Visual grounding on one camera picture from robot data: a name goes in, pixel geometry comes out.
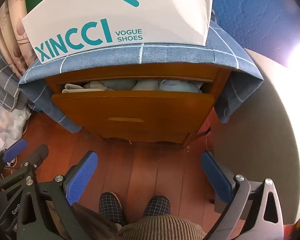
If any white printed cloth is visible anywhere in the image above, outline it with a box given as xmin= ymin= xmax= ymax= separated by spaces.
xmin=0 ymin=97 xmax=32 ymax=155

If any person's right corduroy leg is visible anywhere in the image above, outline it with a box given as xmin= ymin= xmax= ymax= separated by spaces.
xmin=115 ymin=214 xmax=208 ymax=240

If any person's left corduroy leg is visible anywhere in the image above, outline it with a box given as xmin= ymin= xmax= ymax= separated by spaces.
xmin=71 ymin=202 xmax=125 ymax=240

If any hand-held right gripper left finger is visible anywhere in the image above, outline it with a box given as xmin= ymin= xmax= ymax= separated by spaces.
xmin=15 ymin=151 xmax=98 ymax=240

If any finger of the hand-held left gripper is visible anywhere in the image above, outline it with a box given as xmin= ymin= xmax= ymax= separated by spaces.
xmin=0 ymin=139 xmax=27 ymax=180
xmin=0 ymin=145 xmax=49 ymax=191

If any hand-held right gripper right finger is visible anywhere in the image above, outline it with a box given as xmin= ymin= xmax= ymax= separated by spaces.
xmin=201 ymin=151 xmax=283 ymax=240

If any blue checked cloth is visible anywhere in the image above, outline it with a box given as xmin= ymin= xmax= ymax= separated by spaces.
xmin=18 ymin=17 xmax=264 ymax=133

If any plaid slipper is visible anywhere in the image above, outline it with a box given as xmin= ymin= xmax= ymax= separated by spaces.
xmin=99 ymin=192 xmax=125 ymax=227
xmin=143 ymin=194 xmax=171 ymax=218

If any wooden nightstand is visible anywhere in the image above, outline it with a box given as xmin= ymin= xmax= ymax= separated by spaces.
xmin=44 ymin=62 xmax=233 ymax=148

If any person's corduroy leg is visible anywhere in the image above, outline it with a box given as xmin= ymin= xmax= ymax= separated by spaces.
xmin=115 ymin=214 xmax=208 ymax=240
xmin=71 ymin=202 xmax=125 ymax=240

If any white cable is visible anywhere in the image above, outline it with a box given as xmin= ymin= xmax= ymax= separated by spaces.
xmin=5 ymin=155 xmax=18 ymax=168

